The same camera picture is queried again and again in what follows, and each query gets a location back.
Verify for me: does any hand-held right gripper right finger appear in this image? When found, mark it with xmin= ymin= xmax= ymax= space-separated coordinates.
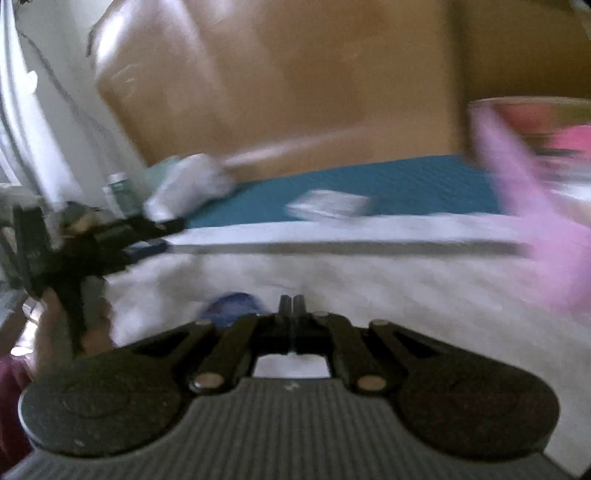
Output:
xmin=293 ymin=294 xmax=445 ymax=396

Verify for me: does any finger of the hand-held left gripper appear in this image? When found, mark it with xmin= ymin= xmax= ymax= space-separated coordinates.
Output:
xmin=99 ymin=216 xmax=188 ymax=241
xmin=122 ymin=237 xmax=169 ymax=266

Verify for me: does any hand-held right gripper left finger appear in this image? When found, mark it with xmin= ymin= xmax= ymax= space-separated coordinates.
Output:
xmin=131 ymin=295 xmax=293 ymax=394

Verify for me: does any pink cardboard box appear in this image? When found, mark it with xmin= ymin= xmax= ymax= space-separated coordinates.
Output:
xmin=466 ymin=97 xmax=591 ymax=315

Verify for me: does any person's left hand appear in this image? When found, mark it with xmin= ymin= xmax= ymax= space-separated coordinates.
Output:
xmin=34 ymin=286 xmax=115 ymax=370

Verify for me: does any small green-label bottle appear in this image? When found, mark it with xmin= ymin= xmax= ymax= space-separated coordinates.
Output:
xmin=102 ymin=172 xmax=141 ymax=220

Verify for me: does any white tissue packet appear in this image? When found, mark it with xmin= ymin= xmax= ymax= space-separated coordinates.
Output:
xmin=143 ymin=153 xmax=236 ymax=222

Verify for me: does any clear plastic packet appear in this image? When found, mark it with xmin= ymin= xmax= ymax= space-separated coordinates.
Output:
xmin=286 ymin=188 xmax=372 ymax=221

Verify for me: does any beige patterned bed sheet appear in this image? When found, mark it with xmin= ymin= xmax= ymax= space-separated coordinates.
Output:
xmin=104 ymin=249 xmax=591 ymax=462

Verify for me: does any teal quilted mat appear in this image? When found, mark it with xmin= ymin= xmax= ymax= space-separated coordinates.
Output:
xmin=185 ymin=154 xmax=504 ymax=229

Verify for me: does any white curtain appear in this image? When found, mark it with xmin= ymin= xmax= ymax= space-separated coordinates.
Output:
xmin=0 ymin=0 xmax=70 ymax=204

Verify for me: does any wooden headboard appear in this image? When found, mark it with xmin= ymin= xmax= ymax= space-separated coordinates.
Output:
xmin=92 ymin=0 xmax=591 ymax=181

